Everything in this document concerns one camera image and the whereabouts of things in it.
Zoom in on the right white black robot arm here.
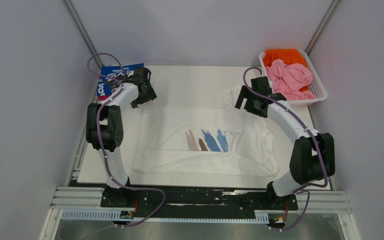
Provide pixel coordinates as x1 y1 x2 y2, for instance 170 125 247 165
234 76 336 209

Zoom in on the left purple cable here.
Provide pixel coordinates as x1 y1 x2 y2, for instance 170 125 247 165
86 52 167 229

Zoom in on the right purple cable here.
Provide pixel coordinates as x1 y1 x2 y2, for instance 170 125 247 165
242 66 329 232

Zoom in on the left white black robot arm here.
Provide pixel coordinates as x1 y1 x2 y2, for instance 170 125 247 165
85 65 157 207

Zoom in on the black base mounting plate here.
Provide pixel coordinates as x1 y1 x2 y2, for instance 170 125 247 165
100 185 298 217

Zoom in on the purple cable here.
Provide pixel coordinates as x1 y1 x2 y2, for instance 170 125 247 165
242 66 329 232
86 52 167 229

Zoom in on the white slotted cable duct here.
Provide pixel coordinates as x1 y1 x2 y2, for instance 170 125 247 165
60 209 270 224

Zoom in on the orange t shirt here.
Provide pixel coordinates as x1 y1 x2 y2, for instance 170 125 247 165
262 48 309 93

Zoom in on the pink crumpled t shirt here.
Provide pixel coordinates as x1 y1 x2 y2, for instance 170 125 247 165
265 59 316 101

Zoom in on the white printed t shirt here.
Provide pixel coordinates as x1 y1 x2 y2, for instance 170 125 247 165
132 85 279 177

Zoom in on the aluminium frame rail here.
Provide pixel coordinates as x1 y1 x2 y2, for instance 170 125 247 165
39 187 360 240

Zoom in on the blue folded graphic t shirt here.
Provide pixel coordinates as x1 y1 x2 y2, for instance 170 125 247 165
96 63 145 96

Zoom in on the white plastic basket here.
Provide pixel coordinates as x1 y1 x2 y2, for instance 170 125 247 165
258 49 327 107

